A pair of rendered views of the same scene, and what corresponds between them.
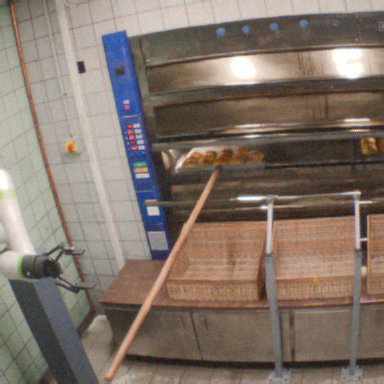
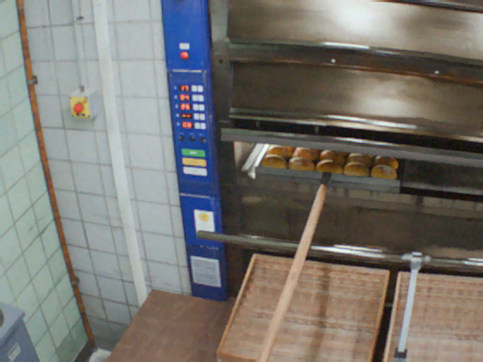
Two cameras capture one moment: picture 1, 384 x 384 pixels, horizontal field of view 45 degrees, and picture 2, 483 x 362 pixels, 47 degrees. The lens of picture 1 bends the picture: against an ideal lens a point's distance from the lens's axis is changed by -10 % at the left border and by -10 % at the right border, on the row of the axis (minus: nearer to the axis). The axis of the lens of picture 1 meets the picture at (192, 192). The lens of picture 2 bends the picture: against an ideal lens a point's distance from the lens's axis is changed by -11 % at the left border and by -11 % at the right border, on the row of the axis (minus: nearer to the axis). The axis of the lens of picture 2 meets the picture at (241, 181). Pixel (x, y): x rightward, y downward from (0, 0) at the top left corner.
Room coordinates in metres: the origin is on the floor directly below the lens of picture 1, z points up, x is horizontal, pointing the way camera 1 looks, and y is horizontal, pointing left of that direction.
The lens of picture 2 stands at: (0.97, 0.18, 2.28)
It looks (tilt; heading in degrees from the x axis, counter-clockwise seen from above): 29 degrees down; 358
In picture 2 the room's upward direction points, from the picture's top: 3 degrees counter-clockwise
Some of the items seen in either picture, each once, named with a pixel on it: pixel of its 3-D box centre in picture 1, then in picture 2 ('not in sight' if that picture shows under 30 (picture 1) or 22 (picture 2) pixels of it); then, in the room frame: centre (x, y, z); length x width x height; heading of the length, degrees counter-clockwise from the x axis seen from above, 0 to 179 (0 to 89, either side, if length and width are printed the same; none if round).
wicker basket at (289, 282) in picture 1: (316, 257); (455, 341); (2.40, -0.64, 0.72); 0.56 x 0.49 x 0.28; 70
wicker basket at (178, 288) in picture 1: (219, 260); (306, 327); (2.61, -0.08, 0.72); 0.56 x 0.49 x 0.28; 69
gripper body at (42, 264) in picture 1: (49, 267); not in sight; (1.48, 0.54, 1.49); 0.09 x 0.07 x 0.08; 70
